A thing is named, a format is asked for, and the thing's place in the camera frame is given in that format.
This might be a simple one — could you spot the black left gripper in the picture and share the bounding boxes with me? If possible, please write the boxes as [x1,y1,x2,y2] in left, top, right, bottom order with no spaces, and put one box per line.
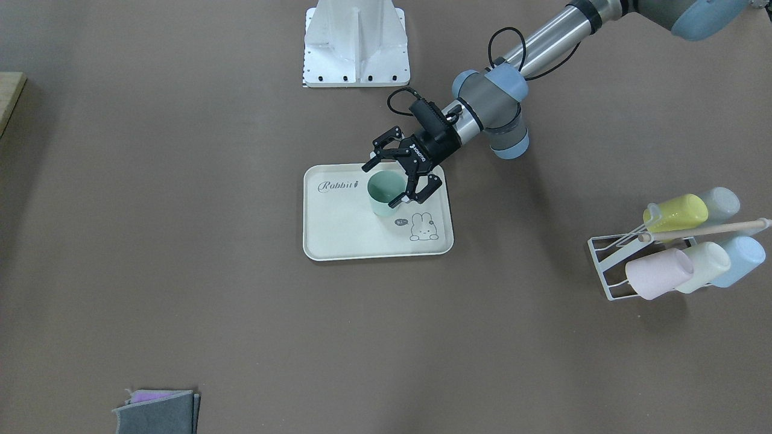
[361,125,462,210]

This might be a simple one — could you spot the green cup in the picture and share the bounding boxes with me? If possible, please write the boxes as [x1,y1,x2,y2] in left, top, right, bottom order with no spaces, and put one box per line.
[367,170,407,217]

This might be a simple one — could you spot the cream rabbit tray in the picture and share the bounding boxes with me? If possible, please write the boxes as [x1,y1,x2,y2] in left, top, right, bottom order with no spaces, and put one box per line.
[302,162,454,262]

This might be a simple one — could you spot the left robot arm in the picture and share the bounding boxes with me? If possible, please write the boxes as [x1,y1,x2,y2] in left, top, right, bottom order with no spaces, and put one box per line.
[362,1,769,209]

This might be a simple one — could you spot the pink cup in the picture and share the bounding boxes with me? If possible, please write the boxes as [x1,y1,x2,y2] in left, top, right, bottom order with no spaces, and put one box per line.
[625,249,694,300]

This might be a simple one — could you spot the yellow cup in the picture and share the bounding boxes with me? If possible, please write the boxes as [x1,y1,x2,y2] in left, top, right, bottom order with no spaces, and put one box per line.
[642,194,709,233]

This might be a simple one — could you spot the cream white cup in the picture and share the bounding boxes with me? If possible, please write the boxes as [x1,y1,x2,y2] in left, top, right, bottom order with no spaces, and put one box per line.
[674,242,731,294]

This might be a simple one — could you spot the pale blue-white cup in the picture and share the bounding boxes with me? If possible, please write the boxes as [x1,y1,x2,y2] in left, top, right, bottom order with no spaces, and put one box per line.
[697,187,741,226]

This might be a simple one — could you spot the light blue cup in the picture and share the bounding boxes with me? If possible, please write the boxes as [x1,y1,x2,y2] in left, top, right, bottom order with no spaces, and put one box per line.
[711,236,767,288]

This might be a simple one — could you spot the grey folded cloth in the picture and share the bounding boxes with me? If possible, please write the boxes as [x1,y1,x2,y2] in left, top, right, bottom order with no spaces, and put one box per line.
[113,389,200,433]

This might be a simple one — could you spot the wooden cutting board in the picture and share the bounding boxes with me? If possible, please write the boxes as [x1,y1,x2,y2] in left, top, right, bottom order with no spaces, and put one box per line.
[1,72,27,137]

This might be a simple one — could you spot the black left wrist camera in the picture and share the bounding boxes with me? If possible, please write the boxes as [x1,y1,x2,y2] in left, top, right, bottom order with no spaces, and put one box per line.
[409,99,461,141]

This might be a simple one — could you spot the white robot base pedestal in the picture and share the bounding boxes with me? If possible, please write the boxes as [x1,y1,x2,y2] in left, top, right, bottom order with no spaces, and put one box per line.
[302,1,411,88]

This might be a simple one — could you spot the white wire cup rack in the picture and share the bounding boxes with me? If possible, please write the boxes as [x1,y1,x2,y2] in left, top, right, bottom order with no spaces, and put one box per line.
[587,203,770,300]

